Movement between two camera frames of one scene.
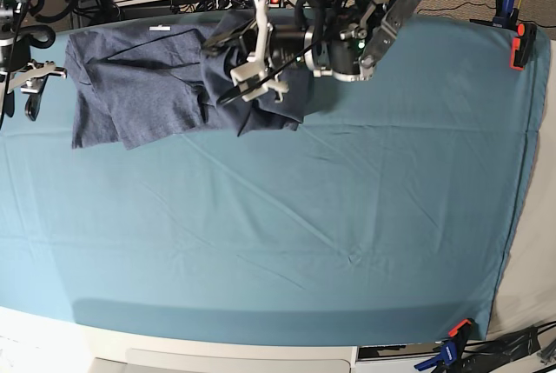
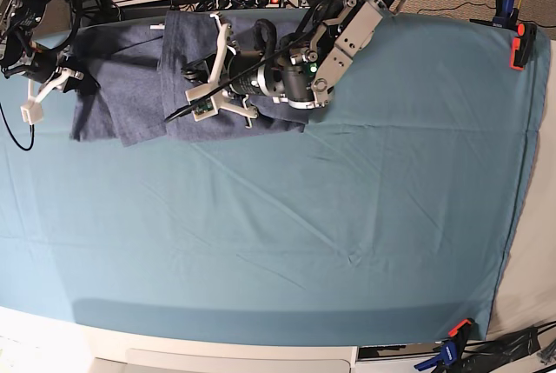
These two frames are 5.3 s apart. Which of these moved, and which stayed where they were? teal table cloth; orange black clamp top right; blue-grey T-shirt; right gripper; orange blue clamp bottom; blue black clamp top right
Moved: right gripper; blue-grey T-shirt
Stayed: orange blue clamp bottom; orange black clamp top right; teal table cloth; blue black clamp top right
